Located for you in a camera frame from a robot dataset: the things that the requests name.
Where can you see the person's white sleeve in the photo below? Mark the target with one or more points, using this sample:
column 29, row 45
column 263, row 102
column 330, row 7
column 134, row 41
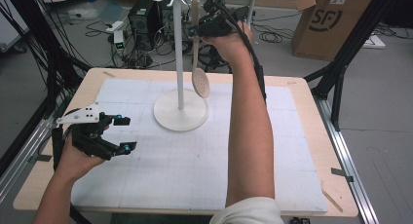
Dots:
column 250, row 212

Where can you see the large cardboard box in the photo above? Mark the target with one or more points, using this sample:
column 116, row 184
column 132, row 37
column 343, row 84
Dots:
column 328, row 29

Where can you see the white grid mat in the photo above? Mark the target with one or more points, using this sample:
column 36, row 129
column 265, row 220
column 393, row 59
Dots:
column 181, row 178

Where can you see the aluminium rail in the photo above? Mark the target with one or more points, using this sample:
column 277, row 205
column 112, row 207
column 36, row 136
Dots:
column 347, row 159
column 22, row 152

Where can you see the white hook stand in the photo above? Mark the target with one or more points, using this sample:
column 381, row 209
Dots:
column 180, row 110

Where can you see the person's left hand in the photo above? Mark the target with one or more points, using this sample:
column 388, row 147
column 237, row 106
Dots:
column 76, row 162

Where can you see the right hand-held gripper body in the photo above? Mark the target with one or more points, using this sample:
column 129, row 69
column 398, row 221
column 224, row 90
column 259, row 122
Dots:
column 219, row 24

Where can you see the beige slotted spoon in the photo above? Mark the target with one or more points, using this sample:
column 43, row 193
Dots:
column 200, row 82

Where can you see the person's dark trousers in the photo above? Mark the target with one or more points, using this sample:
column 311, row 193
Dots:
column 156, row 219

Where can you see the white power strip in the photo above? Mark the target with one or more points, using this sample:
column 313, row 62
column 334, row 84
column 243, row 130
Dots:
column 114, row 26

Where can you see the black metal frame post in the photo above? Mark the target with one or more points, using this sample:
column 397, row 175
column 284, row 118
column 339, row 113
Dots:
column 354, row 39
column 52, row 61

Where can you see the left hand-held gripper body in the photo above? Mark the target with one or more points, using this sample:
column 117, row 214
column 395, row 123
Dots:
column 87, row 136

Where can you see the person's right hand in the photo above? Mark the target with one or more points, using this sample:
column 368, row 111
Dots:
column 232, row 45

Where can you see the thin wooden stick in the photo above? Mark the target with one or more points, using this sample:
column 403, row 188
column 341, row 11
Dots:
column 332, row 200

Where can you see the black computer tower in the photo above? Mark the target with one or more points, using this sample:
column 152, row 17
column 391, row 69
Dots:
column 144, row 22

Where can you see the small white box device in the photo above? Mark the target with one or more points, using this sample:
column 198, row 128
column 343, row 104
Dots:
column 119, row 40

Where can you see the dark tape piece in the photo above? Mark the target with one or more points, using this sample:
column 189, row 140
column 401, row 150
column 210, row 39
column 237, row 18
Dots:
column 44, row 157
column 341, row 174

